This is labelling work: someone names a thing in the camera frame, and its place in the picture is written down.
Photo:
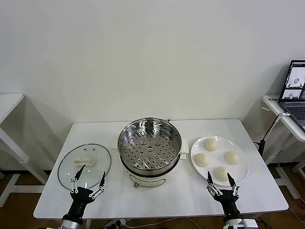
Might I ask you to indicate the open grey laptop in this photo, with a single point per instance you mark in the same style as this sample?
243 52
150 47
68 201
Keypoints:
295 112

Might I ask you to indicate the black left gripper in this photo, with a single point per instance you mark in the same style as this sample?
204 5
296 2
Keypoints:
79 194

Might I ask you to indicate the stainless steel steamer basket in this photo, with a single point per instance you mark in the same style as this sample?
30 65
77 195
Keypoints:
147 152

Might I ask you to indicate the white steamed baozi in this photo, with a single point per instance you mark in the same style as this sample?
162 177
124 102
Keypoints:
220 173
210 144
231 157
202 159

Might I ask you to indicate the round glass pot lid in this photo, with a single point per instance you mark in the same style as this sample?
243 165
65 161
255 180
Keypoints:
97 162

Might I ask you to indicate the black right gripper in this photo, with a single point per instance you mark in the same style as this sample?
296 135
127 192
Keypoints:
227 198

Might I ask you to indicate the round white plate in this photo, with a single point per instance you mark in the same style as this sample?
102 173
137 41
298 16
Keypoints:
215 158

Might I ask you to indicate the white desk under laptop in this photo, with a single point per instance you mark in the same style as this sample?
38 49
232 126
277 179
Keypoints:
274 102

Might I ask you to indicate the white floor power strip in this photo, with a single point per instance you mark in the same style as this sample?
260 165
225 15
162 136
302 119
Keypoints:
115 223

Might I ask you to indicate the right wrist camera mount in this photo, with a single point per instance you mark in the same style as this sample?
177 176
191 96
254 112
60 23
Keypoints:
250 224

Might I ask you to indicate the empty white side desk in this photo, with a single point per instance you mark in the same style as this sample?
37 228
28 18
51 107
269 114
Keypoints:
9 102

